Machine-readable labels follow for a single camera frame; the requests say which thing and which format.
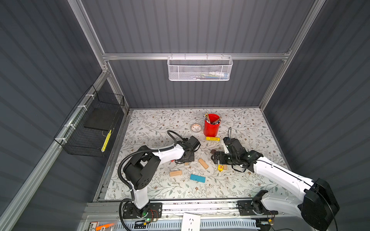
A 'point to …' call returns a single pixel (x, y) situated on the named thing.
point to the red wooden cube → (172, 160)
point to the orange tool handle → (99, 228)
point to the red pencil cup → (211, 130)
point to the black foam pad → (101, 118)
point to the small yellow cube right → (220, 167)
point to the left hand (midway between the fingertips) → (189, 158)
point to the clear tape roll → (196, 127)
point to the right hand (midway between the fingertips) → (219, 158)
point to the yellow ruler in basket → (106, 141)
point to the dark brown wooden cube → (213, 151)
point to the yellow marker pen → (213, 138)
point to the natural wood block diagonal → (204, 163)
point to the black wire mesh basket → (86, 131)
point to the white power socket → (191, 222)
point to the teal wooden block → (197, 178)
